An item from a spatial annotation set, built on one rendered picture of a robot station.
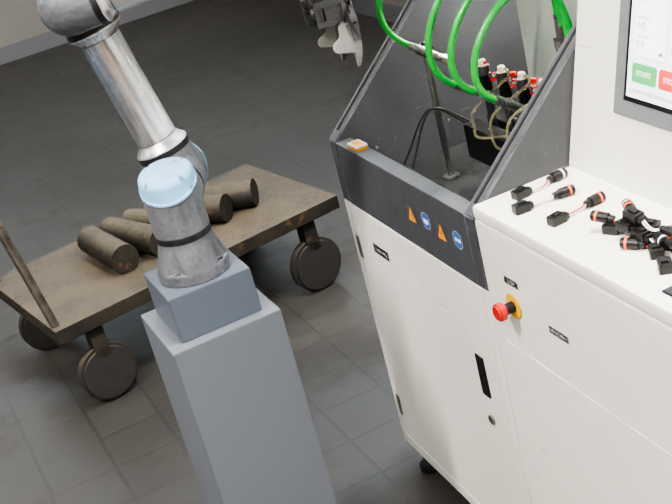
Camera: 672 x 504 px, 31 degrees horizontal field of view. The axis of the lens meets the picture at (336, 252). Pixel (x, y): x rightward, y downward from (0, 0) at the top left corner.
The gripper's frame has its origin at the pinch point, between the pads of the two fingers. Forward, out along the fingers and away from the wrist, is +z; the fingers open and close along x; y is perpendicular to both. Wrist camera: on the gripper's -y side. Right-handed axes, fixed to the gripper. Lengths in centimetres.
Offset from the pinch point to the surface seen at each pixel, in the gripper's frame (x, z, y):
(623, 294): 83, 25, -2
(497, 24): -31, 14, -50
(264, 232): -144, 91, -10
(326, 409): -76, 122, 5
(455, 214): 27.7, 28.5, -2.3
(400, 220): -1.4, 38.9, -2.4
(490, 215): 42.0, 24.5, -2.6
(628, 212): 71, 19, -13
